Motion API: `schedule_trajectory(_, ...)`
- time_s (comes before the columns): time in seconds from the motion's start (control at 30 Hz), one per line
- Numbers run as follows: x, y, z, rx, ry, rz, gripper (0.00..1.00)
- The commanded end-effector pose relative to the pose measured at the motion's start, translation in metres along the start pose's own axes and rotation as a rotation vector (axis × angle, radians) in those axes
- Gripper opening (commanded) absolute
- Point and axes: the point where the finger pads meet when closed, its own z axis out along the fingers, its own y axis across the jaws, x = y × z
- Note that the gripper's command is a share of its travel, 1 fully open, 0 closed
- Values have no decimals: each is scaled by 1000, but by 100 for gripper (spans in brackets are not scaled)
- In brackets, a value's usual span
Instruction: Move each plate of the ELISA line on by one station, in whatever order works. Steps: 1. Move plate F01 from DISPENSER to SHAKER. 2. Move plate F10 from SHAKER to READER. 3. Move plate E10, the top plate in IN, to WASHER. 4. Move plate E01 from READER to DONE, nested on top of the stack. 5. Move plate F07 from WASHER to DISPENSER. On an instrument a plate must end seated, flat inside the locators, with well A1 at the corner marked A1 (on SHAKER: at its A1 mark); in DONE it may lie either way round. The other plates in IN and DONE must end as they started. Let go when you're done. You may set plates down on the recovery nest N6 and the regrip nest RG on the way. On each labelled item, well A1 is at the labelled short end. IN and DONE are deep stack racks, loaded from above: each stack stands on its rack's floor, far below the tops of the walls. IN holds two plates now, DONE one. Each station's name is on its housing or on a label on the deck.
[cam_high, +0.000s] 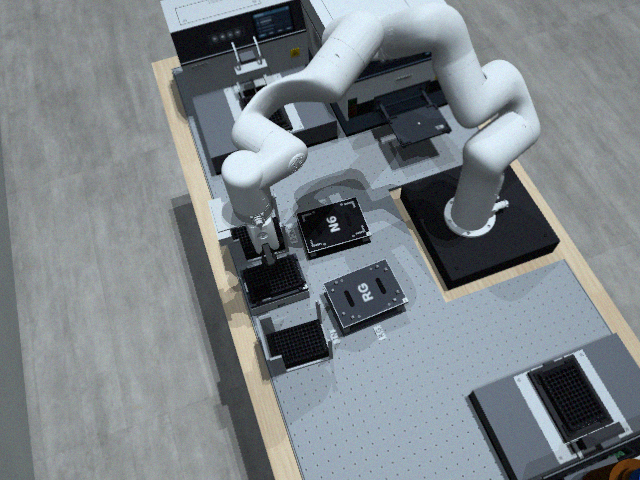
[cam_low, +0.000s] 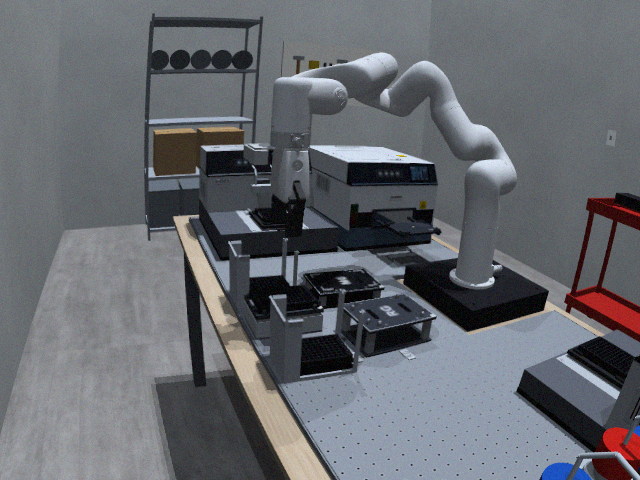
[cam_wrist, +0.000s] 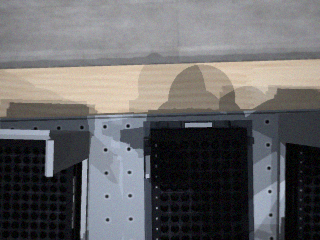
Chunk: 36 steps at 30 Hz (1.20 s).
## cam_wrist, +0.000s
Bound grey perforated base plate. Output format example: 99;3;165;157
0;109;320;240

